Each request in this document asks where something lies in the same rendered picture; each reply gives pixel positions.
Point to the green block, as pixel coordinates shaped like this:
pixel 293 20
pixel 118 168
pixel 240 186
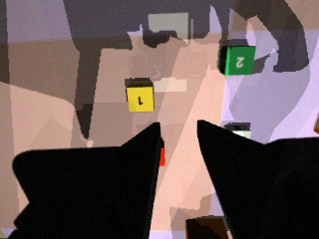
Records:
pixel 237 60

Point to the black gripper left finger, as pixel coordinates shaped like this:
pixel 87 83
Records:
pixel 128 173

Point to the white block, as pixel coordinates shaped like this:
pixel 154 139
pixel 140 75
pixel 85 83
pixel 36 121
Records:
pixel 240 129

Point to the yellow block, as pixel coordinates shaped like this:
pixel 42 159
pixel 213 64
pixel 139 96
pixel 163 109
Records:
pixel 141 97

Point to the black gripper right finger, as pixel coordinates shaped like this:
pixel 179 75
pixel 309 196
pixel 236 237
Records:
pixel 250 177

